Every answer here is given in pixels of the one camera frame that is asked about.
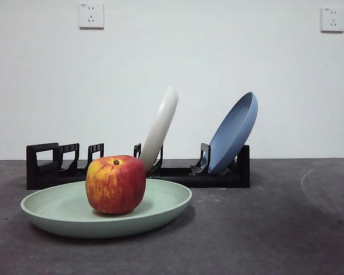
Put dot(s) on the red yellow apple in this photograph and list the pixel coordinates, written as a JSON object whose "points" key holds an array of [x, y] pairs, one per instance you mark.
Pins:
{"points": [[116, 186]]}

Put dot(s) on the blue plate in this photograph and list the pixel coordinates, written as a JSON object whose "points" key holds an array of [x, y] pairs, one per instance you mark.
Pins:
{"points": [[232, 134]]}

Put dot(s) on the pale green plate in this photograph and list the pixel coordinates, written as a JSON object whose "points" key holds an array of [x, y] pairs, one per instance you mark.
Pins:
{"points": [[60, 209]]}

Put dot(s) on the black plate rack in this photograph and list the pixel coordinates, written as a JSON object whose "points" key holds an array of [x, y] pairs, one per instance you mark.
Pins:
{"points": [[218, 180]]}

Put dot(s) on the white wall socket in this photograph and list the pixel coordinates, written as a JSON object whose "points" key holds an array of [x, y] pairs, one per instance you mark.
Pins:
{"points": [[332, 20], [91, 15]]}

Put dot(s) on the beige plate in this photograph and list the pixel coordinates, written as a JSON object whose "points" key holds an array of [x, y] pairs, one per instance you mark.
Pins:
{"points": [[160, 129]]}

